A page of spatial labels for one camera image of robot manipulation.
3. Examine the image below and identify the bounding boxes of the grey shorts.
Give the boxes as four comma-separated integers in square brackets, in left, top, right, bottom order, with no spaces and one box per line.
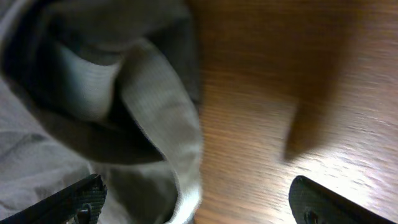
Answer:
[1,0,203,224]

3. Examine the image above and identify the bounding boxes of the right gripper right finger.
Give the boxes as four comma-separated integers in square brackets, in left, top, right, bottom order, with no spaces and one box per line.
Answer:
[289,175,394,224]

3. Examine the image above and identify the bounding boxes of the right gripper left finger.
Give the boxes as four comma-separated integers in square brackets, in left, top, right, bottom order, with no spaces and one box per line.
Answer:
[1,174,107,224]

